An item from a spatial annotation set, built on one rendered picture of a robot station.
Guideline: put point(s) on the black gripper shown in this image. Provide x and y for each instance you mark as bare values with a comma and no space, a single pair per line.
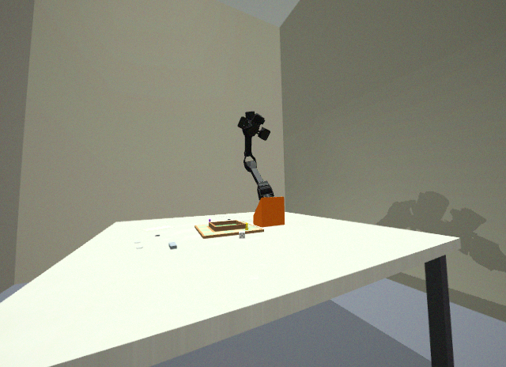
252,128

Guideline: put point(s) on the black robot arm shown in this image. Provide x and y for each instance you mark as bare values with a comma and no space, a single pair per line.
264,189

